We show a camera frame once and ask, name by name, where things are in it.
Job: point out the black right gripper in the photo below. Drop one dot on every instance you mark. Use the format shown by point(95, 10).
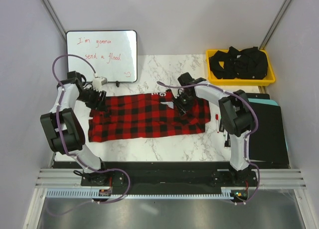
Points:
point(182, 111)

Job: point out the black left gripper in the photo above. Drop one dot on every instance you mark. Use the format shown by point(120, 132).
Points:
point(100, 105)

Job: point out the red black plaid shirt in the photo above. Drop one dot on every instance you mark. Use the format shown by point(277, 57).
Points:
point(151, 115)

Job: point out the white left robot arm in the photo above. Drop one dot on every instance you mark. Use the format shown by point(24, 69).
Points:
point(62, 128)

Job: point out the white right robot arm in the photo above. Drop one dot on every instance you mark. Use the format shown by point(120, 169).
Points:
point(237, 116)

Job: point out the black folder stack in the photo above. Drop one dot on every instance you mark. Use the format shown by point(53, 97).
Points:
point(268, 144)

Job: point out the red marker pen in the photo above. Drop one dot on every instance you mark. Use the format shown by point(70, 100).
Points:
point(217, 122)

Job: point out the green cap marker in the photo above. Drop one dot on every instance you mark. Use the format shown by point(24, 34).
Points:
point(222, 128)

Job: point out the white dry erase board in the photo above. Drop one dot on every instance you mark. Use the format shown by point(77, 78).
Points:
point(109, 53)

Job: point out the black shirt in bin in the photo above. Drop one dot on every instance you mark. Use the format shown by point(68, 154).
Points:
point(249, 63)

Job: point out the teal notebook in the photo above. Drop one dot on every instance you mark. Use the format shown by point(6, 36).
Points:
point(263, 101)

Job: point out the yellow plastic bin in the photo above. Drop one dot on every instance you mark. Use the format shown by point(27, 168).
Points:
point(269, 79)

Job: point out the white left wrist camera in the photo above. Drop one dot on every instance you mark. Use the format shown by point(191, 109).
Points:
point(98, 82)

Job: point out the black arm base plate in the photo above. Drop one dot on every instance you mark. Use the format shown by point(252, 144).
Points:
point(171, 178)

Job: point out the white slotted cable duct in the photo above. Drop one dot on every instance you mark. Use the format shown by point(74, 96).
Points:
point(81, 193)

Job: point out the aluminium frame rail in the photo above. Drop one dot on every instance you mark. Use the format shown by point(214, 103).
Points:
point(267, 179)

